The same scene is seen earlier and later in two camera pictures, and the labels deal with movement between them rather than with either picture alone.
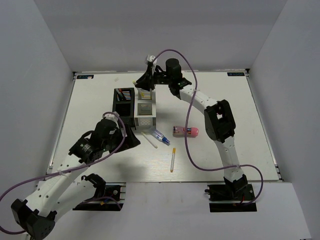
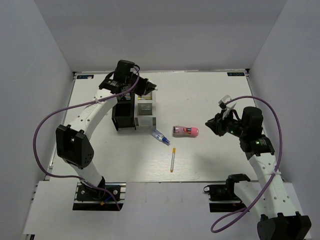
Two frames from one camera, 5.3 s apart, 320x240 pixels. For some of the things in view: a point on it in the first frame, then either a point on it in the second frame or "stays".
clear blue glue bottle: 160,136 stays
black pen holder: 123,103 stays
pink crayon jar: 179,132 stays
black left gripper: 132,140 → 146,86
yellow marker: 173,160 stays
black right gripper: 145,81 → 218,123
